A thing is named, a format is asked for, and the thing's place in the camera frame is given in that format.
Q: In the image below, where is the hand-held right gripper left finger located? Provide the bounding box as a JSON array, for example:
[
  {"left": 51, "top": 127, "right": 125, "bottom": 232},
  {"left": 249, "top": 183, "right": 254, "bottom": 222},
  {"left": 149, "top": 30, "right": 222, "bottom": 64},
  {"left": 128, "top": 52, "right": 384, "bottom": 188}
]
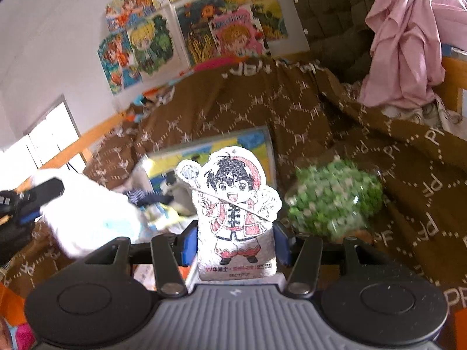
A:
[{"left": 76, "top": 222, "right": 199, "bottom": 297}]

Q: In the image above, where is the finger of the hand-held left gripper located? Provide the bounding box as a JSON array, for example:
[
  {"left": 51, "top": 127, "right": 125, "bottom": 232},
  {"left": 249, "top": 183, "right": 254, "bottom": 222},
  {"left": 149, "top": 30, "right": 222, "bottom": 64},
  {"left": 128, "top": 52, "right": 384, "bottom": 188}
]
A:
[
  {"left": 16, "top": 206, "right": 42, "bottom": 225},
  {"left": 25, "top": 178, "right": 65, "bottom": 207}
]

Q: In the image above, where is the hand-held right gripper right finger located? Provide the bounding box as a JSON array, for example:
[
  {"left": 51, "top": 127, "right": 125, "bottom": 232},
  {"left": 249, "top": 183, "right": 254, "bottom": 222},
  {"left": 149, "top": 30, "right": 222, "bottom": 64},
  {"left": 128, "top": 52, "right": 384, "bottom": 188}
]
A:
[{"left": 273, "top": 222, "right": 398, "bottom": 297}]

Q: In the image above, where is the striped pastel towel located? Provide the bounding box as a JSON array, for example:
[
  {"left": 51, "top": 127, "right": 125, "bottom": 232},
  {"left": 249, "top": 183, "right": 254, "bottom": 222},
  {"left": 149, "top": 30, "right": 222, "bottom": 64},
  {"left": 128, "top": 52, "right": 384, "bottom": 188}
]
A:
[{"left": 140, "top": 204, "right": 194, "bottom": 236}]

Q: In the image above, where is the grey drawstring pouch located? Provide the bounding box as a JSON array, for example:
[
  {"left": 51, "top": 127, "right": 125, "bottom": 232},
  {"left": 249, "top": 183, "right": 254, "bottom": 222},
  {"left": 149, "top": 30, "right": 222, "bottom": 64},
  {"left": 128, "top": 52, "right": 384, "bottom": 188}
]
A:
[{"left": 161, "top": 180, "right": 196, "bottom": 216}]

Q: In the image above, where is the white towel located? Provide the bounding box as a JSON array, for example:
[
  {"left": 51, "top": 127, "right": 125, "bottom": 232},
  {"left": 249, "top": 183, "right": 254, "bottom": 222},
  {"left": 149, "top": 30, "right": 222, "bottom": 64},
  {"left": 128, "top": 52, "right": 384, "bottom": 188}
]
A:
[{"left": 31, "top": 169, "right": 144, "bottom": 259}]

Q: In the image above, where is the dark checked cloth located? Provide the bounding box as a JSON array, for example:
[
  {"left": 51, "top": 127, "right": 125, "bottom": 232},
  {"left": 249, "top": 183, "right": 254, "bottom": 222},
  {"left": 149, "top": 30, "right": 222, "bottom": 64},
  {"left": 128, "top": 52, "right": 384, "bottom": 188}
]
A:
[{"left": 126, "top": 188, "right": 174, "bottom": 207}]

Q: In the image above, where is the grey tray with painted bottom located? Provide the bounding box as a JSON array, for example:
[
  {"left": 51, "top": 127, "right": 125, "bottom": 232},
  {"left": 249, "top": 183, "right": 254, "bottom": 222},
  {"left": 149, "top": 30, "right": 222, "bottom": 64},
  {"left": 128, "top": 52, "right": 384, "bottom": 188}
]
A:
[{"left": 133, "top": 126, "right": 277, "bottom": 227}]

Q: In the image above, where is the white and orange box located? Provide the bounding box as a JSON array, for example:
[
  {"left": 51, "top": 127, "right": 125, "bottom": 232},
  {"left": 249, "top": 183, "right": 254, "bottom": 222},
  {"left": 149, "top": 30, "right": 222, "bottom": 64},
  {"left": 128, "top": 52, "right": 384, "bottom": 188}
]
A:
[{"left": 133, "top": 262, "right": 192, "bottom": 290}]

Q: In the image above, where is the bright window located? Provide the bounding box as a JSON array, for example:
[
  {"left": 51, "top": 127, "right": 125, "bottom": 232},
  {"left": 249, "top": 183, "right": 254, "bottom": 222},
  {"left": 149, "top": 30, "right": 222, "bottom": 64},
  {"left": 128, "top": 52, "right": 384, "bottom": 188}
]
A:
[{"left": 0, "top": 95, "right": 83, "bottom": 179}]

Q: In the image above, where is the brown printed blanket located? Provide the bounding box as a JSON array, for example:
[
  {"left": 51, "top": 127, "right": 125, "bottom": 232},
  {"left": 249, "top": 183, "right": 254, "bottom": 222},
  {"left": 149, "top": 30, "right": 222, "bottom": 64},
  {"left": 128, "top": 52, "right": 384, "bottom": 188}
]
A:
[{"left": 0, "top": 56, "right": 467, "bottom": 336}]

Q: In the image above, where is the brown puffer jacket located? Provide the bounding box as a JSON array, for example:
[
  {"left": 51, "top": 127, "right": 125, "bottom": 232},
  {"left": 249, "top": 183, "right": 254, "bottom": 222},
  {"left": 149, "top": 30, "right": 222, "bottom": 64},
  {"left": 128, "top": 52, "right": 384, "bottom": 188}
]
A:
[{"left": 285, "top": 0, "right": 376, "bottom": 81}]

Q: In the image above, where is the pink cloth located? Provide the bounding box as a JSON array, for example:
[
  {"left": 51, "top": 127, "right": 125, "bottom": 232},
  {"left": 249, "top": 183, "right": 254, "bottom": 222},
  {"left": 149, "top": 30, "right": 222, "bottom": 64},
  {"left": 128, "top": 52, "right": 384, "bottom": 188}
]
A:
[{"left": 358, "top": 0, "right": 467, "bottom": 108}]

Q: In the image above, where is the wooden bed rail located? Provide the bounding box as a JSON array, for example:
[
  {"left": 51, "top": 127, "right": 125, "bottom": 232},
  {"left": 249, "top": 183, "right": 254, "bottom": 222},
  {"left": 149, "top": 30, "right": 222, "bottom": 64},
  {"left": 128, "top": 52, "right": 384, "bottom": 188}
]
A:
[{"left": 11, "top": 111, "right": 126, "bottom": 194}]

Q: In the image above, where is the flying girl wall poster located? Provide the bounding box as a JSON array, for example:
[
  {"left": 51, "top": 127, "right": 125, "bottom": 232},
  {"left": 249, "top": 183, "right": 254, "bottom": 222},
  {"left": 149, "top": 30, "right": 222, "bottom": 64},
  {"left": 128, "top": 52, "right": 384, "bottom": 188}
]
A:
[{"left": 98, "top": 31, "right": 137, "bottom": 95}]

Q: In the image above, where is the blond boy wall poster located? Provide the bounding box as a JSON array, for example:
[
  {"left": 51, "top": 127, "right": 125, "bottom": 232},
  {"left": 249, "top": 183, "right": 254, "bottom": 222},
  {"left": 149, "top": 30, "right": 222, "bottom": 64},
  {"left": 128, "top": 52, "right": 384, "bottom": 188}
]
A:
[{"left": 126, "top": 13, "right": 179, "bottom": 77}]

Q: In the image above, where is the brown-haired fairy wall poster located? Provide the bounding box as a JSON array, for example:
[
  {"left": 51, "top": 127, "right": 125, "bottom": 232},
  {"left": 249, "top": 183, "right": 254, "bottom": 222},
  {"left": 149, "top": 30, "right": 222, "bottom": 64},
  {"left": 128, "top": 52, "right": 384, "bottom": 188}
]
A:
[{"left": 105, "top": 0, "right": 156, "bottom": 32}]

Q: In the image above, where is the swirly night wall poster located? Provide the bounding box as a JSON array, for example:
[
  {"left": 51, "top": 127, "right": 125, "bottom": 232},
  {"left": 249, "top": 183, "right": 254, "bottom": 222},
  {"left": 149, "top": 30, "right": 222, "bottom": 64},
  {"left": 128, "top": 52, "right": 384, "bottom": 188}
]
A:
[{"left": 173, "top": 2, "right": 219, "bottom": 66}]

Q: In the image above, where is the pink chibi boy wall poster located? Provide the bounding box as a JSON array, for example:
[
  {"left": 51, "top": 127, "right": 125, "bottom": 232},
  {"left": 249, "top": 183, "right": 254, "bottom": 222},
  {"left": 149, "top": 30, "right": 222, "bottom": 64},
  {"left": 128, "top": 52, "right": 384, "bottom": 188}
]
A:
[{"left": 209, "top": 5, "right": 272, "bottom": 59}]

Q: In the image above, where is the wooden bed end frame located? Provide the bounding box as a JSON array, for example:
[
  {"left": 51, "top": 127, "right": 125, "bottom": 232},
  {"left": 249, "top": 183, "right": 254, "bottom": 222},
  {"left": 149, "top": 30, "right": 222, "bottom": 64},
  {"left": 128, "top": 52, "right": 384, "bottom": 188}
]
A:
[{"left": 434, "top": 45, "right": 467, "bottom": 132}]

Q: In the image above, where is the orange landscape wall poster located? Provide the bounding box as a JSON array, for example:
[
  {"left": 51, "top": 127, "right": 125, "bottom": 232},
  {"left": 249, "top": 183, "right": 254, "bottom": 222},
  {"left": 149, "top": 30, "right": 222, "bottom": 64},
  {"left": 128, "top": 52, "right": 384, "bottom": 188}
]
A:
[{"left": 219, "top": 0, "right": 289, "bottom": 42}]

